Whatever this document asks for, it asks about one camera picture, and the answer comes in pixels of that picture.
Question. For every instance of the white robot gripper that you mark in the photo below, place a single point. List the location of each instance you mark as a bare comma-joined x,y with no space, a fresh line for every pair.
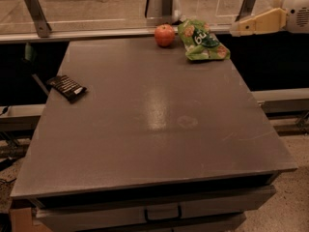
298,14

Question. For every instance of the green rice chip bag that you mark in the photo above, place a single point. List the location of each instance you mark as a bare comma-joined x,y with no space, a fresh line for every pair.
199,44

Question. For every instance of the red apple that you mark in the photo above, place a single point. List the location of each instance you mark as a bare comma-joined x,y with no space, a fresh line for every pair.
164,35

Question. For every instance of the black snack bar wrapper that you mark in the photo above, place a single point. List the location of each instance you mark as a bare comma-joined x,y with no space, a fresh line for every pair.
68,88

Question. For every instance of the grey cabinet drawer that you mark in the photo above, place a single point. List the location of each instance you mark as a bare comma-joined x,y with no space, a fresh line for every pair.
211,212

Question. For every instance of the right metal rail bracket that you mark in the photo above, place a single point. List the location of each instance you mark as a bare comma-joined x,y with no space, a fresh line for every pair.
246,9

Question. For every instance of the metal rail bracket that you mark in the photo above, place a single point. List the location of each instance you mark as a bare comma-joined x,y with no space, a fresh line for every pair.
163,12
246,9
42,27

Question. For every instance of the middle metal rail bracket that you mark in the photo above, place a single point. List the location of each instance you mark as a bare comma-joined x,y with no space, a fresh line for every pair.
163,12

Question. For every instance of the black drawer handle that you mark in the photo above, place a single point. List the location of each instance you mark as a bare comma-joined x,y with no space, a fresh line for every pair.
166,212

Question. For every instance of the left metal rail bracket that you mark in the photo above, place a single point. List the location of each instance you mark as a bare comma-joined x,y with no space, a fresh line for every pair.
42,27

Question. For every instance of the horizontal metal rail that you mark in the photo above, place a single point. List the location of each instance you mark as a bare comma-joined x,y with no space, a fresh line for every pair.
84,35

